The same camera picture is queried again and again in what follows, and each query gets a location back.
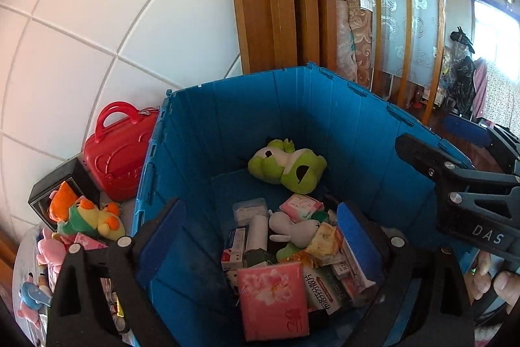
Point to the green and yellow plush toy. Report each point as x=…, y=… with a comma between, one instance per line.
x=87, y=219

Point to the blue plastic crate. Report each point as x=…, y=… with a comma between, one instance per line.
x=227, y=135

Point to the yellow orange snack packet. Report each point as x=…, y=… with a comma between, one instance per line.
x=325, y=243

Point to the translucent white pack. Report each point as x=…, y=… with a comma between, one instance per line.
x=250, y=211

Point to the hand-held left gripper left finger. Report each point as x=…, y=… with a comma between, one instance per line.
x=160, y=245

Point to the pink and white pad pack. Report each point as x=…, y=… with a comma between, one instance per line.
x=302, y=205

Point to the red and white carton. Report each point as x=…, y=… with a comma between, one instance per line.
x=233, y=249

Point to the black hanging bag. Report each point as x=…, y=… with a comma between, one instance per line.
x=461, y=78

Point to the person's right hand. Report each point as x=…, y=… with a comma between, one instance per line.
x=483, y=274

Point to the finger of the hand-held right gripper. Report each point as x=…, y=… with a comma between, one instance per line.
x=430, y=162
x=467, y=131

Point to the window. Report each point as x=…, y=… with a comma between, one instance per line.
x=495, y=26

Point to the white paper roll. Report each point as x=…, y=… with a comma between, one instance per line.
x=256, y=233

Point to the black gift box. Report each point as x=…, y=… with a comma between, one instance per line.
x=69, y=172

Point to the red toy suitcase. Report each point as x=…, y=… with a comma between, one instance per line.
x=118, y=160

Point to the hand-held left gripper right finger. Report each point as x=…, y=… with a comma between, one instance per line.
x=359, y=245

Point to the pink floral tissue pack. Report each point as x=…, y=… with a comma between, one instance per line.
x=272, y=298

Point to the pink hanging garment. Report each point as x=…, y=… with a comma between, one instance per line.
x=480, y=87

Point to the green frog plush toy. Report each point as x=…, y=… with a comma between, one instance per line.
x=284, y=168

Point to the white and red box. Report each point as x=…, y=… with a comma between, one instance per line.
x=353, y=282

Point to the frosted glass sliding door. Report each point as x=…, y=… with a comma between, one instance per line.
x=398, y=26

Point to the white bunny plush toy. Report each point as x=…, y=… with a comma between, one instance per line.
x=292, y=227

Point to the rolled patterned carpet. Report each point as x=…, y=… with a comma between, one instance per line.
x=355, y=26

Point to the orange plush toy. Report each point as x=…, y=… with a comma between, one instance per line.
x=63, y=202

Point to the blue and pink plush toy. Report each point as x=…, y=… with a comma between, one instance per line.
x=32, y=294

